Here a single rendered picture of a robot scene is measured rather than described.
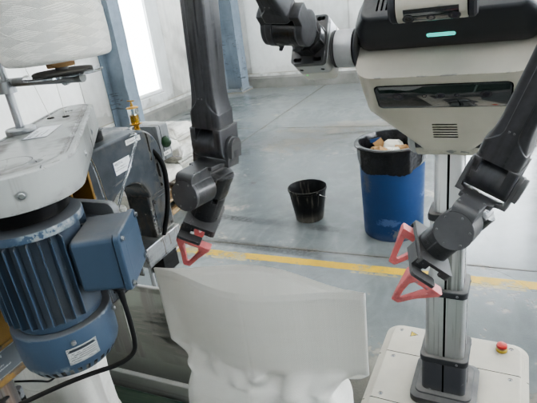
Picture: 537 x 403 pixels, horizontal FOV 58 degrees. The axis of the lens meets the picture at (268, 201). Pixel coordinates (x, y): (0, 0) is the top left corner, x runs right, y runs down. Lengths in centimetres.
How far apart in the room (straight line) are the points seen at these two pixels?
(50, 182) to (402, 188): 264
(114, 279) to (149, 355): 119
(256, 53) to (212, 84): 888
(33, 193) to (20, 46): 21
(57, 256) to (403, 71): 81
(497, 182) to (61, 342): 67
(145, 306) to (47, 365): 97
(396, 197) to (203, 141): 237
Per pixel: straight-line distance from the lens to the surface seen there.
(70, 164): 71
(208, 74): 83
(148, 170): 118
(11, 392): 108
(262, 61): 969
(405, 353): 202
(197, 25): 82
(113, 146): 109
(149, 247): 120
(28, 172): 67
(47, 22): 76
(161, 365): 190
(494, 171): 77
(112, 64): 704
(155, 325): 178
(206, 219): 94
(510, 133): 73
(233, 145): 87
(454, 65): 115
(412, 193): 319
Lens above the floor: 158
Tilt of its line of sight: 23 degrees down
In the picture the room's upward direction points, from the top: 8 degrees counter-clockwise
